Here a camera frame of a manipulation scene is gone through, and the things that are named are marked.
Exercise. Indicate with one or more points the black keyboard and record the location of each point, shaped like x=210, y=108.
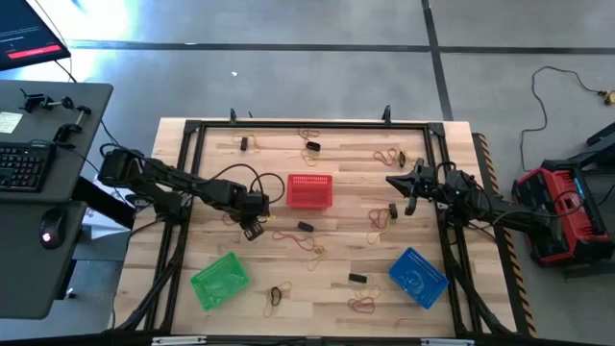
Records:
x=24, y=168

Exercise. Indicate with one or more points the black wide rubber band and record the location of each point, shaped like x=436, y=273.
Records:
x=244, y=144
x=402, y=159
x=393, y=211
x=272, y=295

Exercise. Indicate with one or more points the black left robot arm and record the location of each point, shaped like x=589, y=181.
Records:
x=144, y=173

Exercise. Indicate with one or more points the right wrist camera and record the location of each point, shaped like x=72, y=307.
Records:
x=420, y=165

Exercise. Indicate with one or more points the silver aluminium profile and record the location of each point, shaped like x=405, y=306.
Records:
x=447, y=342
x=178, y=340

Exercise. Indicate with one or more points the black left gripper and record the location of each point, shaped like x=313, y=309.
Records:
x=252, y=202

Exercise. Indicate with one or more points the black metal stand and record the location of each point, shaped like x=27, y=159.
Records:
x=603, y=134

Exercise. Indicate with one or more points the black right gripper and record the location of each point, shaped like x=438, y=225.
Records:
x=427, y=185

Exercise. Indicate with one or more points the black clip table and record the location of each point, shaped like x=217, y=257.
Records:
x=305, y=226

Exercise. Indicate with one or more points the black screw clamp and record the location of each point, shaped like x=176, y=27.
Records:
x=33, y=102
x=67, y=130

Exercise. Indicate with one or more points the green plastic basket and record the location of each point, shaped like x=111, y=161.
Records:
x=218, y=282

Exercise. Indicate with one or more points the red and black tool case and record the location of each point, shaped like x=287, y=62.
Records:
x=543, y=185

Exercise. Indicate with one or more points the black clip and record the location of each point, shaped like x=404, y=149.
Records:
x=313, y=146
x=357, y=278

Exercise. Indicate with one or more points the white paper sheet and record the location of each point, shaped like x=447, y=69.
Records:
x=103, y=226

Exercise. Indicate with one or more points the yellow plug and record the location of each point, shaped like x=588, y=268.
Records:
x=609, y=97

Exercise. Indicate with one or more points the blue plastic basket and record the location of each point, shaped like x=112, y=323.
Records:
x=418, y=278

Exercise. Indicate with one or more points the red plastic basket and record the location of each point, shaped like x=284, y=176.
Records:
x=310, y=192

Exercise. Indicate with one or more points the black desk support beam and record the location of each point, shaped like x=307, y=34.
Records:
x=103, y=202

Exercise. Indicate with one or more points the computer monitor with red bar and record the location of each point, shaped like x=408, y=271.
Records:
x=24, y=33

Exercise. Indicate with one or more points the grey desk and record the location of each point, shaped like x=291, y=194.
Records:
x=29, y=269

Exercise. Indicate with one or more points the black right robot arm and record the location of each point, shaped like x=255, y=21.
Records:
x=480, y=199

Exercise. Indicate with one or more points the black yellow hazard strip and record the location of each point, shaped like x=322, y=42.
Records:
x=515, y=269

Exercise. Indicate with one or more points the black computer mouse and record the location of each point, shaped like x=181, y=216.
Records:
x=53, y=226

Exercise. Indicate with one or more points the black table clamp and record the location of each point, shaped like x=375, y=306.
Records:
x=233, y=116
x=386, y=115

